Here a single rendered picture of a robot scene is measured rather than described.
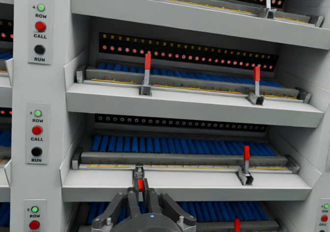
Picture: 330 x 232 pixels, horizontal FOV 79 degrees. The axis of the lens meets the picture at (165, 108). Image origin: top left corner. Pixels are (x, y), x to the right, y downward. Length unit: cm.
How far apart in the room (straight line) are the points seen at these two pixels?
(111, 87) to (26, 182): 25
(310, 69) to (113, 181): 59
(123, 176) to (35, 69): 29
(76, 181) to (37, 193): 8
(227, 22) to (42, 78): 40
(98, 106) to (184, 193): 28
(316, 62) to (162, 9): 43
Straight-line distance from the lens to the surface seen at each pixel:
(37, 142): 47
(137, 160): 52
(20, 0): 49
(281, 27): 56
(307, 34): 61
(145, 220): 22
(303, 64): 71
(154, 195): 35
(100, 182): 49
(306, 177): 68
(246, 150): 55
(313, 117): 62
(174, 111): 44
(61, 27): 46
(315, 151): 65
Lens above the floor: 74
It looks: 5 degrees down
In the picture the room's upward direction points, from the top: 5 degrees clockwise
